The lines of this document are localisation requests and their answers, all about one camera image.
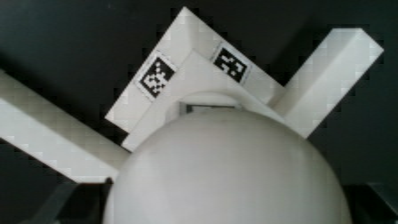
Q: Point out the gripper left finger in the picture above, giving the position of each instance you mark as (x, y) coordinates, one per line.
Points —
(73, 205)

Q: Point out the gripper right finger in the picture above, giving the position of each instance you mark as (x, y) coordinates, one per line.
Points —
(371, 203)

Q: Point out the white lamp bulb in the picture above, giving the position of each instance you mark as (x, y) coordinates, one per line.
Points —
(226, 170)

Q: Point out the white lamp base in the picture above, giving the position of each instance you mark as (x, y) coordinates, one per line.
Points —
(195, 73)

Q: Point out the white front fence wall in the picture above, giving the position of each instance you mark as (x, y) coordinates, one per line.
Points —
(53, 137)

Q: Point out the white fence wall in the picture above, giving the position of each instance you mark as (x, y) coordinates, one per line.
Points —
(53, 137)
(325, 78)

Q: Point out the white right fence wall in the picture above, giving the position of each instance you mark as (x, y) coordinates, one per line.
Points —
(325, 78)

